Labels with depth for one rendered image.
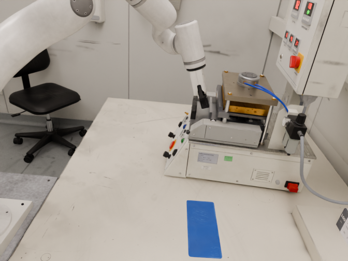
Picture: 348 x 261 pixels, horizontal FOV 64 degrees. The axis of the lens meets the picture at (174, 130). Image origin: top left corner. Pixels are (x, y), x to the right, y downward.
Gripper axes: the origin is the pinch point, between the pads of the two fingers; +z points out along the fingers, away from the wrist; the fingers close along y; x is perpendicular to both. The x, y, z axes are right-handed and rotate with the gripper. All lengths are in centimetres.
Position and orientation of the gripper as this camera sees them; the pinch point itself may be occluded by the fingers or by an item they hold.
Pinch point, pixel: (204, 103)
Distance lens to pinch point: 113.6
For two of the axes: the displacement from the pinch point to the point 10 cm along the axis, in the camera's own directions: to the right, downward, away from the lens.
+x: 9.6, -1.8, -2.2
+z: 2.6, 8.6, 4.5
